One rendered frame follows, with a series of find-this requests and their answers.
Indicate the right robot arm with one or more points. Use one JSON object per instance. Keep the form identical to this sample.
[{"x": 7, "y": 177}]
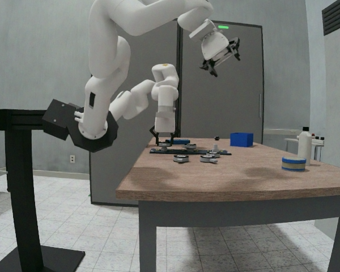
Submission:
[{"x": 110, "y": 67}]

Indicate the white plastic bottle with black cap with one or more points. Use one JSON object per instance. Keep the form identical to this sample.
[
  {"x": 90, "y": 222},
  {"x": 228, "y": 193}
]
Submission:
[{"x": 305, "y": 144}]

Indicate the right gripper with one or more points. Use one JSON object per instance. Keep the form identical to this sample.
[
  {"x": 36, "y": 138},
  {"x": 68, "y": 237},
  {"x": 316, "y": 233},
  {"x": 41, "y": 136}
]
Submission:
[{"x": 216, "y": 48}]

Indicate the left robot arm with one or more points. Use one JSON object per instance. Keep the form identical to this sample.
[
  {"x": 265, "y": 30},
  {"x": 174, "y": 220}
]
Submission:
[{"x": 130, "y": 104}]

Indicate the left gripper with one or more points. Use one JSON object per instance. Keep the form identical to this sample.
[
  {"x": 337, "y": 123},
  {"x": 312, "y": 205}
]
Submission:
[{"x": 164, "y": 125}]

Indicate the blue box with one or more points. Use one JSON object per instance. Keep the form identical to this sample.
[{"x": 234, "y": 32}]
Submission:
[{"x": 241, "y": 139}]

